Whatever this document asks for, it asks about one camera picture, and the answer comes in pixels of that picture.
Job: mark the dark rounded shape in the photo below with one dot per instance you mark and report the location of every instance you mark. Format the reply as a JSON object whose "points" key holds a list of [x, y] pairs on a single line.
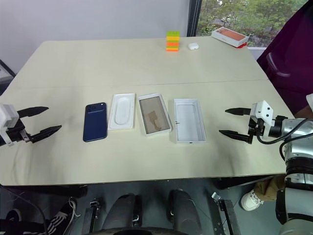
{"points": [[184, 210]]}

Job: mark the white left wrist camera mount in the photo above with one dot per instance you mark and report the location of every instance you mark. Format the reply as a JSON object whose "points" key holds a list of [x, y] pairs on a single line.
{"points": [[7, 115]]}

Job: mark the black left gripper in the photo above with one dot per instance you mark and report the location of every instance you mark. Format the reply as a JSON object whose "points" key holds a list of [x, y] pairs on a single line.
{"points": [[17, 133]]}

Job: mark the red flat item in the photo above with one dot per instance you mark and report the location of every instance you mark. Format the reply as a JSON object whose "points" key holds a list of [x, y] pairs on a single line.
{"points": [[243, 46]]}

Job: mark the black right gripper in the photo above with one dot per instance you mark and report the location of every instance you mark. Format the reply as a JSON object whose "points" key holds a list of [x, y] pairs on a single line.
{"points": [[256, 127]]}

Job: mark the white moulded tray insert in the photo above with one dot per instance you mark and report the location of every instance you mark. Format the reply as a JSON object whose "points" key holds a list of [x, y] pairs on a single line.
{"points": [[122, 111]]}

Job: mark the white earbuds case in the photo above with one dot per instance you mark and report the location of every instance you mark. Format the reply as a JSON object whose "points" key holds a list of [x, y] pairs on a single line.
{"points": [[193, 46]]}

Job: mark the black office chair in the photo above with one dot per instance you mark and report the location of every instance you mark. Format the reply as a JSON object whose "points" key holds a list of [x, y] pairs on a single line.
{"points": [[291, 49]]}

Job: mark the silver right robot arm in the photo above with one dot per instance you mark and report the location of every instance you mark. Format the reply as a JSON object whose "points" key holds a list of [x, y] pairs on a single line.
{"points": [[297, 128]]}

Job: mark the green orange toy block stack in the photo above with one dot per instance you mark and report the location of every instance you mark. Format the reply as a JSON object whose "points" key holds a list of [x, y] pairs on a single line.
{"points": [[173, 41]]}

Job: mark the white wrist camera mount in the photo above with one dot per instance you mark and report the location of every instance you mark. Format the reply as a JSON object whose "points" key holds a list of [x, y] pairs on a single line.
{"points": [[7, 115], [264, 110]]}

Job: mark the black metal stand bracket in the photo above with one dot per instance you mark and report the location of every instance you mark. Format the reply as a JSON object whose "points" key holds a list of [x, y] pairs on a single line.
{"points": [[227, 210], [94, 215]]}

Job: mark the dark window frame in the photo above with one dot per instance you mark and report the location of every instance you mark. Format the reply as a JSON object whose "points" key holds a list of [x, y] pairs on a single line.
{"points": [[194, 17]]}

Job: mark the dark blue smartphone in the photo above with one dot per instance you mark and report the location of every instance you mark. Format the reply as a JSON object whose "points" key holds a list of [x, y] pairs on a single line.
{"points": [[95, 122]]}

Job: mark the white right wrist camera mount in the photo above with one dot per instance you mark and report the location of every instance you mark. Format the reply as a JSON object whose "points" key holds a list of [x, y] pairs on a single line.
{"points": [[264, 110]]}

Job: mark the black white laced sneaker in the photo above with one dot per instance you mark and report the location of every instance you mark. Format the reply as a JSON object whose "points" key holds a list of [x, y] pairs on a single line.
{"points": [[61, 215]]}

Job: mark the orange and white box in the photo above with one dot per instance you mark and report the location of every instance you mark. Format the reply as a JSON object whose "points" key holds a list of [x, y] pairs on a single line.
{"points": [[228, 36]]}

